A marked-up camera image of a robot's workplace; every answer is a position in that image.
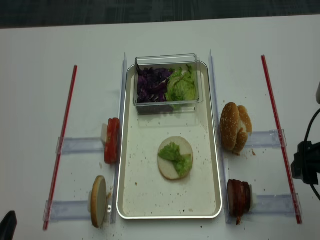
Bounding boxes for green lettuce in box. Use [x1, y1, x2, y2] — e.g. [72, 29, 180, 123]
[165, 64, 196, 102]

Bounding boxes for purple cabbage shreds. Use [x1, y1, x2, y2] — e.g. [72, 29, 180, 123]
[136, 65, 174, 103]

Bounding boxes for red plastic strip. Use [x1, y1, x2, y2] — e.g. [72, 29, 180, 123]
[42, 65, 78, 231]
[261, 55, 303, 225]

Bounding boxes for left long clear rail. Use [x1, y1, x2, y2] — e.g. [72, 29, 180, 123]
[109, 53, 128, 225]

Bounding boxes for standing bun bottom slice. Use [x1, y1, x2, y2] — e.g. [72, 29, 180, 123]
[90, 175, 107, 228]

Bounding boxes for red tomato slices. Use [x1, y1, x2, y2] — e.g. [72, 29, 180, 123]
[104, 117, 120, 165]

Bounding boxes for white block behind patties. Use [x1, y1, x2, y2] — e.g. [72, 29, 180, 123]
[250, 192, 258, 211]

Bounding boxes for right red plastic strip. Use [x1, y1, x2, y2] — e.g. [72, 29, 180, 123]
[261, 55, 303, 225]

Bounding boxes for left red plastic strip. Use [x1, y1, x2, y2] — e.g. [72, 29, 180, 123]
[42, 65, 78, 231]

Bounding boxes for clear rail near patties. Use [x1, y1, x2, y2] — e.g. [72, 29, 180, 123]
[249, 194, 295, 216]

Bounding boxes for clear rail near tomato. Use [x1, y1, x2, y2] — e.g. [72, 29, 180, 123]
[55, 137, 105, 155]

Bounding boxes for right long clear rail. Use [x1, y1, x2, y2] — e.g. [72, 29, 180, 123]
[208, 49, 235, 225]

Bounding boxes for clear plastic vegetable box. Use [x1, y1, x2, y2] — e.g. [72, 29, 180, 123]
[133, 53, 203, 115]

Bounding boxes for brown meat patties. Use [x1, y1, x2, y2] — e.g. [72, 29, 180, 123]
[227, 179, 252, 225]

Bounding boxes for white block behind tomato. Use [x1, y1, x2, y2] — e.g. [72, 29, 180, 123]
[100, 123, 108, 146]

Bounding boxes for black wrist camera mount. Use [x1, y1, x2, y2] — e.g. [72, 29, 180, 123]
[291, 141, 320, 185]

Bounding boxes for green lettuce piece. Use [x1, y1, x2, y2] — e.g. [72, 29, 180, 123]
[158, 141, 193, 180]

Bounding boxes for silver metal tray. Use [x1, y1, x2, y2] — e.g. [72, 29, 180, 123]
[116, 62, 223, 220]

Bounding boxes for long clear rail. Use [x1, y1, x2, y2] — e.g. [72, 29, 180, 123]
[109, 53, 128, 225]
[208, 49, 235, 225]

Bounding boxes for sesame bun tops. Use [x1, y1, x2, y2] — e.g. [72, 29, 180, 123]
[219, 102, 253, 155]

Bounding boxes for clear rail near bun slice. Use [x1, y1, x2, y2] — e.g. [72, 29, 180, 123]
[43, 200, 91, 222]

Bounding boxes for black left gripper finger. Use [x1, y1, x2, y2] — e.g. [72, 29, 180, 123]
[0, 210, 17, 240]

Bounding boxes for clear rail near buns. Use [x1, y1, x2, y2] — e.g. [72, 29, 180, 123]
[244, 129, 287, 148]

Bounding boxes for bun slice on tray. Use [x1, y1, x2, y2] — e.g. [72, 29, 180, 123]
[157, 136, 194, 181]

